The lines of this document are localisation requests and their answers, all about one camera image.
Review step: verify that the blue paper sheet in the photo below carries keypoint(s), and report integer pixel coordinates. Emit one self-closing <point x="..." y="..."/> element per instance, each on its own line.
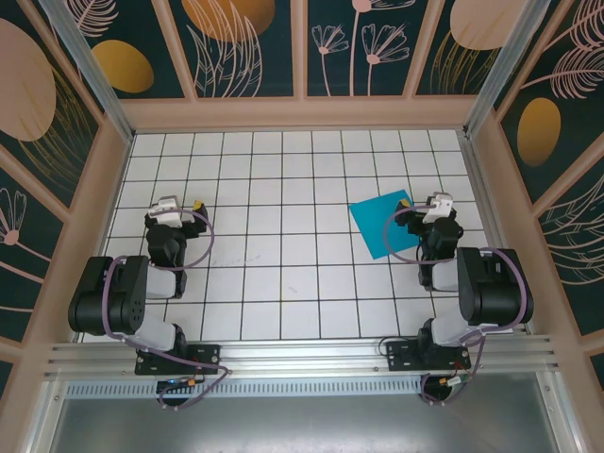
<point x="377" y="222"/>

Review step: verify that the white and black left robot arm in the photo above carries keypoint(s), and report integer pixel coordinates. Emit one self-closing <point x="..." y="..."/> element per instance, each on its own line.
<point x="122" y="292"/>

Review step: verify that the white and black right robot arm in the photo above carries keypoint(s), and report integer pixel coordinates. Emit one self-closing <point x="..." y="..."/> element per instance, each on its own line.
<point x="495" y="292"/>

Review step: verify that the grey metal sheet panel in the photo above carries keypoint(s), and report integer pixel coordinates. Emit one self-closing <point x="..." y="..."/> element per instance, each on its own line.
<point x="302" y="424"/>

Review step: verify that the yellow power connector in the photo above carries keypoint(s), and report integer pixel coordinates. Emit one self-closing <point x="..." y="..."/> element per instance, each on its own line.
<point x="445" y="380"/>
<point x="191" y="382"/>

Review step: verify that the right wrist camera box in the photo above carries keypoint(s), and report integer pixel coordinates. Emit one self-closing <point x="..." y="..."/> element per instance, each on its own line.
<point x="439" y="207"/>

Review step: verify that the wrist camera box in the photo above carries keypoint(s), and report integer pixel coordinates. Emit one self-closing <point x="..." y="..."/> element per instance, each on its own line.
<point x="165" y="211"/>
<point x="439" y="207"/>

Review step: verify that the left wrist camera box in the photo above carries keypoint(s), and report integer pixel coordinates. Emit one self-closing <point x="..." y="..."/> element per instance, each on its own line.
<point x="165" y="211"/>

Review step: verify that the aluminium side rail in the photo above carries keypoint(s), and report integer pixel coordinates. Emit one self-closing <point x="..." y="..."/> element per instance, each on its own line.
<point x="481" y="189"/>

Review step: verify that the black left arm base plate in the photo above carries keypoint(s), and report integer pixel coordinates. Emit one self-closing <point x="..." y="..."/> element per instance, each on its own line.
<point x="207" y="356"/>

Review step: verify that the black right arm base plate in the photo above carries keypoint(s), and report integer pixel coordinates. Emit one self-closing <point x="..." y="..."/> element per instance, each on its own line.
<point x="401" y="354"/>

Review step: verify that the aluminium corner post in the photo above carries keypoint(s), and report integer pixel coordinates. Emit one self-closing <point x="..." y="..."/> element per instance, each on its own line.
<point x="94" y="80"/>
<point x="500" y="71"/>

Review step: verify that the aluminium mounting rail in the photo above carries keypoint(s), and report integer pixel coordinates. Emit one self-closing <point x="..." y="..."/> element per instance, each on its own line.
<point x="302" y="354"/>

